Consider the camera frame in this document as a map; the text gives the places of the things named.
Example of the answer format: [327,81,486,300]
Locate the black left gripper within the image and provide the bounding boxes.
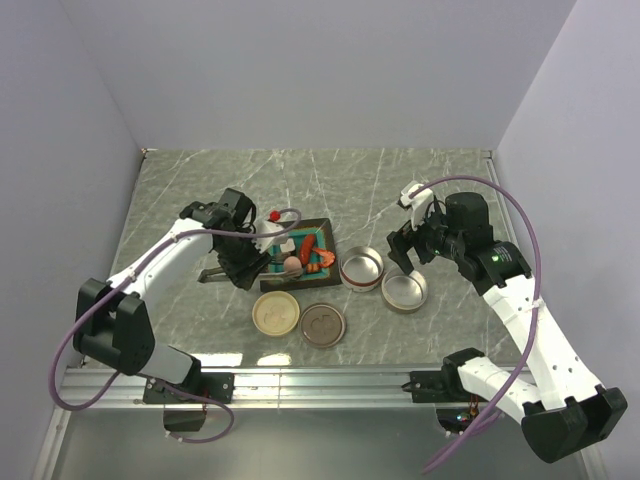
[216,228,273,290]

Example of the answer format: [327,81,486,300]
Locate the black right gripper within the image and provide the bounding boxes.
[387,200,465,274]

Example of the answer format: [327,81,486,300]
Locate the steel serving tongs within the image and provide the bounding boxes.
[197,267,304,283]

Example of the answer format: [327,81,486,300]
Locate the pink egg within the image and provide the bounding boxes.
[283,256,304,277]

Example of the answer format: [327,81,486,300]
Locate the red sausage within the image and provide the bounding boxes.
[298,234,316,267]

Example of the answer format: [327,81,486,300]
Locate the orange shrimp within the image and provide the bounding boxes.
[312,247,336,268]

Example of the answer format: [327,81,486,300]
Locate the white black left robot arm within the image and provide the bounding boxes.
[72,188,286,402]

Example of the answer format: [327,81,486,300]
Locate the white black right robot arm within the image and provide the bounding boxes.
[387,182,628,463]

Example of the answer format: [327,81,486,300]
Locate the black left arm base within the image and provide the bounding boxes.
[142,372,235,436]

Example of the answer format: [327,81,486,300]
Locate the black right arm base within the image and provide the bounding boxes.
[401,370,479,435]

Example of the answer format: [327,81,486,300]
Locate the brown-rimmed steel container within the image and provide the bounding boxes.
[381,268,429,314]

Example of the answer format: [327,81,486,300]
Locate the white red-rimmed steel container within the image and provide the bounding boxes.
[339,246,384,293]

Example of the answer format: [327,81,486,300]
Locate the cream round lid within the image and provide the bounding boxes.
[252,291,301,337]

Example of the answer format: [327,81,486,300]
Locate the teal square ceramic plate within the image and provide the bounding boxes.
[259,218,341,293]

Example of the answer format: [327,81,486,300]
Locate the brown round lid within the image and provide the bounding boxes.
[298,303,346,349]

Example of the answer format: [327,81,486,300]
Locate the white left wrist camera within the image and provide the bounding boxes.
[252,220,289,253]

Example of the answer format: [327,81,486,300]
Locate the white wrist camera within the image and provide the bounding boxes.
[252,220,289,253]
[397,181,434,230]

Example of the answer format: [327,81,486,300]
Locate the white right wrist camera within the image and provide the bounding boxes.
[397,181,434,230]

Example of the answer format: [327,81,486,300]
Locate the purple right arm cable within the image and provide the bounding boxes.
[408,175,544,474]

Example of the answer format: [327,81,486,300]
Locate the aluminium rail frame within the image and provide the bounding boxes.
[32,365,608,479]

